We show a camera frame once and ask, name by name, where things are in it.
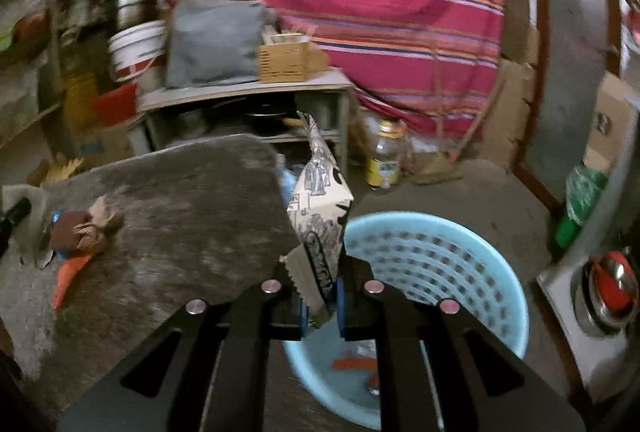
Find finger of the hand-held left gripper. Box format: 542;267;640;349
0;197;32;258

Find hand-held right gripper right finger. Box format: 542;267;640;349
337;256;587;432

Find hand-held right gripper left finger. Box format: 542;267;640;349
57;261;306;432

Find maroon scouring pad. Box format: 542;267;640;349
49;211;93;254

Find light blue plastic basket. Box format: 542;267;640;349
282;211;530;430

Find printed paper packet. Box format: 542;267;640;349
285;111;355;330

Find orange wrapper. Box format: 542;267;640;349
332;357;379;371
51;252;96;310

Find cardboard egg tray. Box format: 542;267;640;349
29;153;85;186

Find crumpled brown paper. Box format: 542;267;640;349
75;195;125;255

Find cardboard box with blue print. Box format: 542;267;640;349
75;122;134;163

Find yellow plastic container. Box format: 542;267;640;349
62;72;99;131

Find blue plastic packet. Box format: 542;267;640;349
277;155;302;204

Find red plastic basket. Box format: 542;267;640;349
92;85;138;126

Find grey fluffy mat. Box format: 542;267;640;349
0;132;301;383

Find plastic bottle with yellow label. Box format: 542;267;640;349
364;119;407;189

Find wooden broom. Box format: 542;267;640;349
412;77;507;186

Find white plastic bucket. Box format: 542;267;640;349
107;20;168;84

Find small grey shelf table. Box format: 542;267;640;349
127;67;356;169

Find metal pot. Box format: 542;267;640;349
115;0;157;30

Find wooden box with sticks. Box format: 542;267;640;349
257;25;314;84

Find grey cushion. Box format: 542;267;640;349
165;0;278;89

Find green plastic bottle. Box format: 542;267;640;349
555;165;609;249

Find steel bowl with red lid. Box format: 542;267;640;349
575;246;640;337

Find grey door panel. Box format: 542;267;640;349
515;0;622;209

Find wooden wall shelf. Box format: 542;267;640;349
0;0;166;148

